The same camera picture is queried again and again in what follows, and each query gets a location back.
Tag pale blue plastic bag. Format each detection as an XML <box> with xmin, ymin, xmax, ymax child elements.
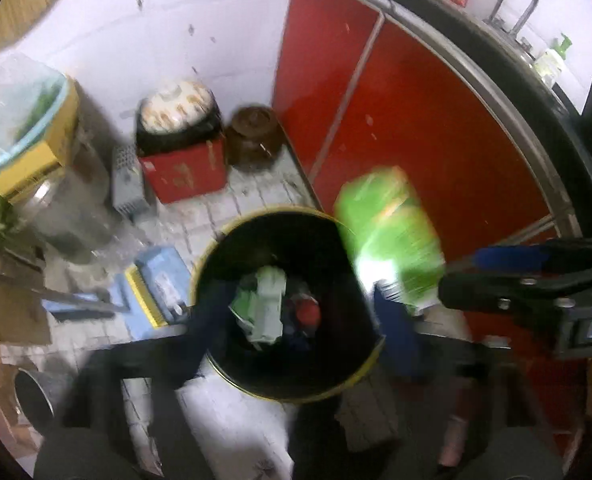
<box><xmin>0</xmin><ymin>52</ymin><xmax>72</xmax><ymax>170</ymax></box>

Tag brown ceramic jar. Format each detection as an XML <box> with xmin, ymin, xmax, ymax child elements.
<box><xmin>225</xmin><ymin>105</ymin><xmax>284</xmax><ymax>171</ymax></box>

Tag red cabinet doors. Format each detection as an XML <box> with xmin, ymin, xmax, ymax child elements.
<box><xmin>272</xmin><ymin>0</ymin><xmax>577</xmax><ymax>441</ymax></box>

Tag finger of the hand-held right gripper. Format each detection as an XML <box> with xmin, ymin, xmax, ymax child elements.
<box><xmin>437</xmin><ymin>269</ymin><xmax>584</xmax><ymax>322</ymax></box>
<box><xmin>468</xmin><ymin>236</ymin><xmax>592</xmax><ymax>276</ymax></box>

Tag green cap soap bottle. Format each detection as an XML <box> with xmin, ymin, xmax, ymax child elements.
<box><xmin>533</xmin><ymin>34</ymin><xmax>573</xmax><ymax>86</ymax></box>

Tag black yellow rim trash can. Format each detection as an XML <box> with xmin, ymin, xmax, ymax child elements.
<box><xmin>188</xmin><ymin>205</ymin><xmax>384</xmax><ymax>403</ymax></box>

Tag red box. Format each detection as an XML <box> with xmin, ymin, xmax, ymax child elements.
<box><xmin>138</xmin><ymin>139</ymin><xmax>228</xmax><ymax>205</ymax></box>

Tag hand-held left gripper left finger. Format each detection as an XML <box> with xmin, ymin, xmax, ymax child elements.
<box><xmin>63</xmin><ymin>280</ymin><xmax>227</xmax><ymax>480</ymax></box>

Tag green paper carton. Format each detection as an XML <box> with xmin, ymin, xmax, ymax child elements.
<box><xmin>230</xmin><ymin>266</ymin><xmax>289</xmax><ymax>346</ymax></box>

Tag blue dustpan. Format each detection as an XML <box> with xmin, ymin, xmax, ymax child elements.
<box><xmin>43</xmin><ymin>246</ymin><xmax>193</xmax><ymax>330</ymax></box>

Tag grey plastic box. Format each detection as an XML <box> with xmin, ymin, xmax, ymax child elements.
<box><xmin>112</xmin><ymin>144</ymin><xmax>157</xmax><ymax>222</ymax></box>

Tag grey brick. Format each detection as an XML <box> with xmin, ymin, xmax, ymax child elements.
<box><xmin>336</xmin><ymin>379</ymin><xmax>403</xmax><ymax>442</ymax></box>

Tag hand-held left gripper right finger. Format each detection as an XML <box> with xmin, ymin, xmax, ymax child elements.
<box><xmin>373</xmin><ymin>285</ymin><xmax>557</xmax><ymax>480</ymax></box>

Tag yellow cardboard box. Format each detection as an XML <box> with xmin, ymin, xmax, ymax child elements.
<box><xmin>0</xmin><ymin>77</ymin><xmax>82</xmax><ymax>206</ymax></box>

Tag small metal pot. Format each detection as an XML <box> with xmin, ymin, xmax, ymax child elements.
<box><xmin>13</xmin><ymin>367</ymin><xmax>57</xmax><ymax>431</ymax></box>

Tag large metal container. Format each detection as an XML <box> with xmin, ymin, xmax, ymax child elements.
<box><xmin>20</xmin><ymin>160</ymin><xmax>122</xmax><ymax>263</ymax></box>

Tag green yellow scrub sponge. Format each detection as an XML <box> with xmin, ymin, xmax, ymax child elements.
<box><xmin>335</xmin><ymin>166</ymin><xmax>447</xmax><ymax>313</ymax></box>

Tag brown cardboard box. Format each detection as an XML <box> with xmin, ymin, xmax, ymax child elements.
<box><xmin>0</xmin><ymin>260</ymin><xmax>52</xmax><ymax>347</ymax></box>

